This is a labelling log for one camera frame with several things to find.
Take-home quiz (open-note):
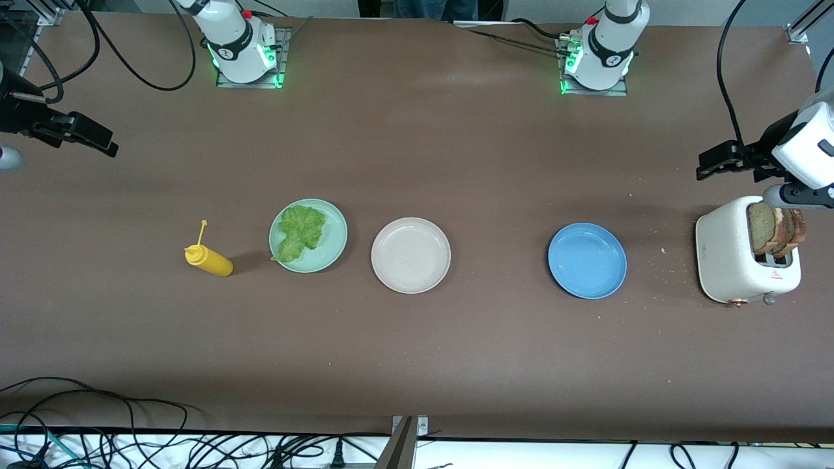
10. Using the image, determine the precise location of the brown toast bread slice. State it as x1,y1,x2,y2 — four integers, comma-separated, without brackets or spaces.
748,201,784,256
774,207,808,259

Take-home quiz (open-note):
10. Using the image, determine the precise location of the yellow mustard squeeze bottle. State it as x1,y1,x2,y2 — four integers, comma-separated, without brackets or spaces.
184,220,234,277

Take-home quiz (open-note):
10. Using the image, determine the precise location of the green lettuce leaf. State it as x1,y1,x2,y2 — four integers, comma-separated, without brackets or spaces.
272,205,326,264

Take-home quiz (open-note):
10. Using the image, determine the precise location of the blue plate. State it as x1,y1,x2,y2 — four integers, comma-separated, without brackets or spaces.
547,223,627,300

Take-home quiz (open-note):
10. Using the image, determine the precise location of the mint green plate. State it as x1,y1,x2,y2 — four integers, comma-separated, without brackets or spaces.
268,199,349,274

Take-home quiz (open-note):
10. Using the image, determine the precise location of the beige plate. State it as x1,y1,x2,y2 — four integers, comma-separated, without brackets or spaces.
371,217,452,294

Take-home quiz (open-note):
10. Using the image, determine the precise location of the white toaster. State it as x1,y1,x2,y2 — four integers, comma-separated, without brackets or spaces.
695,195,803,307

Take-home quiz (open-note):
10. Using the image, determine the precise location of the person standing behind table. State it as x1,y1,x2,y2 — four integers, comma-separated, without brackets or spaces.
357,0,506,21

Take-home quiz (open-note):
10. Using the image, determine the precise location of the perforated metal frame rail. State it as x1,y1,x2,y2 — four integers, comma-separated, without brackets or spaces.
18,7,66,74

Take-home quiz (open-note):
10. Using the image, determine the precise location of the aluminium frame profile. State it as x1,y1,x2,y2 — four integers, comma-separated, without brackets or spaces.
785,0,834,45

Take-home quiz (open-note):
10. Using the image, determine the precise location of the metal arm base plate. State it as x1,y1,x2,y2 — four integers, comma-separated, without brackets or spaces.
215,26,292,89
555,36,629,97

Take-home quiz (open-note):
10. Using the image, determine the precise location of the black braided cable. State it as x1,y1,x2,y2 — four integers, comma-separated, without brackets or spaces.
466,18,569,56

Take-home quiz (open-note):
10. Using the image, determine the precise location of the black looping cable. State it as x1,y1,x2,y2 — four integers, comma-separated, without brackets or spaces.
0,377,190,469

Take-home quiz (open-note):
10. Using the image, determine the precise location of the teal cable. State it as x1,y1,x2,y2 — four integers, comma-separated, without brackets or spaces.
0,423,89,469

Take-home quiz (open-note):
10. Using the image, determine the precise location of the grey metal table bracket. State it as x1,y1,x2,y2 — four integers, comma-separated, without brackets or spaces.
375,415,431,469

